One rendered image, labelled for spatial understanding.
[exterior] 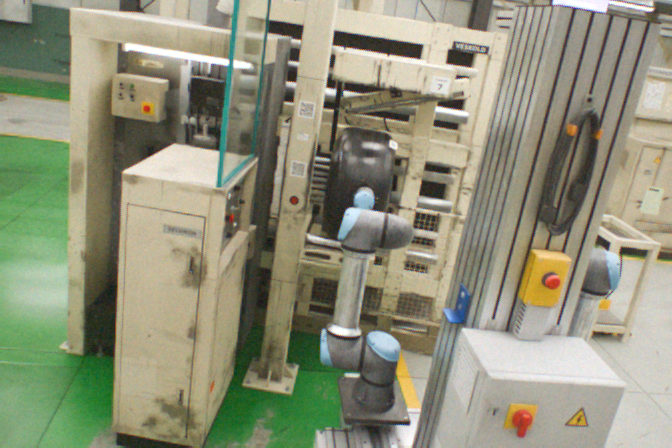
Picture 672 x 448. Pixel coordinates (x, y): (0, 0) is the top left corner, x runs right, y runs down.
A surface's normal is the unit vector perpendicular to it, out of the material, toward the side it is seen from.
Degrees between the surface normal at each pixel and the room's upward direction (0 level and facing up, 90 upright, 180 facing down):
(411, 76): 90
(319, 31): 90
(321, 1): 90
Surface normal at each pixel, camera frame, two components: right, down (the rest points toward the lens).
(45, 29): 0.11, 0.31
